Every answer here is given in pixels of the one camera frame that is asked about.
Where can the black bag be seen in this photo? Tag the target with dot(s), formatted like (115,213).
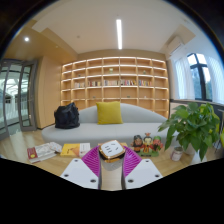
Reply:
(67,116)

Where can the white sheer curtain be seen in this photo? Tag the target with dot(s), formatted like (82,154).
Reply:
(216,80)
(181,78)

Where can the white paper packet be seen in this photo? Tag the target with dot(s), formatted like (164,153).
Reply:
(56,146)

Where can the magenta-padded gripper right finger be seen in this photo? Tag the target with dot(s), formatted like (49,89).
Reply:
(133,163)

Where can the round ceiling spotlight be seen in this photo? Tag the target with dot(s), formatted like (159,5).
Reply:
(26,39)

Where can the white and gold charger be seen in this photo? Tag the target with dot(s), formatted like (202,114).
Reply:
(112,150)

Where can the potted green plant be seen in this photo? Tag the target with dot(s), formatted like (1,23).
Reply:
(193,126)

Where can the yellow picture book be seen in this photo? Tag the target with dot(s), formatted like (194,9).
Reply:
(71,150)

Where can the long ceiling light strip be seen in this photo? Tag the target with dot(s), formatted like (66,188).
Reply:
(119,33)

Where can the red and white magazine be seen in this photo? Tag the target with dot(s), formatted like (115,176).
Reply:
(40,152)

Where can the dark framed window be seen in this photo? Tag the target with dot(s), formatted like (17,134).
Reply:
(199,76)

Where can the light grey curved sofa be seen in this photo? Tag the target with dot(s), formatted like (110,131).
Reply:
(93,131)

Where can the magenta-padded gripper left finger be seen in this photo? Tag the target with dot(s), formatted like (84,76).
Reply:
(90,163)

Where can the small white jar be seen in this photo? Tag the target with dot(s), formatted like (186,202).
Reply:
(176,154)

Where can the white air conditioner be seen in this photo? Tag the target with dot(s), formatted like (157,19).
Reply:
(175,45)

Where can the wooden shelf unit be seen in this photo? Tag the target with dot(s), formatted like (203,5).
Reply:
(115,83)

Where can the grey framed glass door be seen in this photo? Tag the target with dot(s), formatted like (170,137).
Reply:
(20,96)

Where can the colourful figurine set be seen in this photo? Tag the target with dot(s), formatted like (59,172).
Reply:
(146,145)

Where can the yellow cushion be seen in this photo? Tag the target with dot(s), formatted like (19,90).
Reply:
(109,113)

